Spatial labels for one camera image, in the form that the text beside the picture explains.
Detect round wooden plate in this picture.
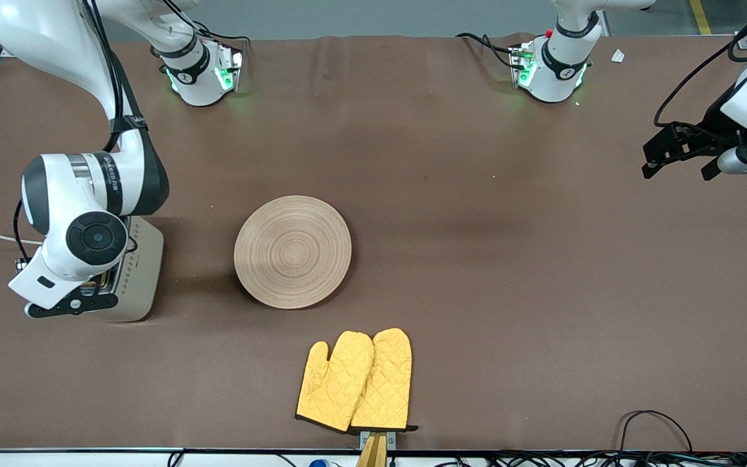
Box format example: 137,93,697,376
234,195,353,310

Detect beige chrome two-slot toaster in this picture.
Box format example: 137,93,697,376
56,216,165,323

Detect brown table cover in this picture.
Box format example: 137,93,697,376
0,32,747,451

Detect yellow quilted oven mitt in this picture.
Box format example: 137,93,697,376
350,328,418,433
295,331,375,433

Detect black left arm base cable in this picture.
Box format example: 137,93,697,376
456,32,518,69

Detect black arm base cable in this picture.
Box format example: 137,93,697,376
456,32,518,69
166,0,251,45

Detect black looped cable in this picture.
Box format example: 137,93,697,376
619,410,694,455

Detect black right arm base cable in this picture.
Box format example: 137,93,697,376
166,0,251,45

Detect black cable bundle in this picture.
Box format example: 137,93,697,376
438,451,747,467

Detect wooden strip with metal bracket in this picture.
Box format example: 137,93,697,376
355,430,397,467

